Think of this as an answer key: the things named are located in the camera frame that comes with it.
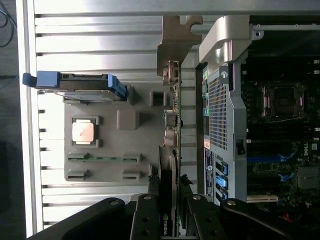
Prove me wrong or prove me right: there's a white expansion slot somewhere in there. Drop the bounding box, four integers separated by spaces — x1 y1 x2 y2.
246 194 279 203

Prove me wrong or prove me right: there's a grey parts rack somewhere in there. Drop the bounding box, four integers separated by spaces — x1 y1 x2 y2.
62 83 181 182

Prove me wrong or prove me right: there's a green motherboard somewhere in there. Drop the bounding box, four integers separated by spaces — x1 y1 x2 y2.
246 49 320 226

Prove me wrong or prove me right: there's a black expansion slot blue clip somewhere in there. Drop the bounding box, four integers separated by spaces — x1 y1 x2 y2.
247 172 296 183

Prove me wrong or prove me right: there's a CPU chip with metal lid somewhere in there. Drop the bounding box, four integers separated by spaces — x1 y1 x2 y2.
71 119 95 145

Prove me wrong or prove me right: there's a grey chipset heatsink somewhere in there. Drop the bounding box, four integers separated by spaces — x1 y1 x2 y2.
297 166 320 191

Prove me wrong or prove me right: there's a black open PC case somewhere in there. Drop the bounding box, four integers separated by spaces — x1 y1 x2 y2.
196 14 320 233

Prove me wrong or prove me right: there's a metal CPU socket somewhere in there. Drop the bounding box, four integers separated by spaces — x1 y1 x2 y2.
258 83 307 121

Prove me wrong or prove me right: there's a hard disk in blue caddy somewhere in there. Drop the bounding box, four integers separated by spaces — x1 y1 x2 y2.
22 71 130 103

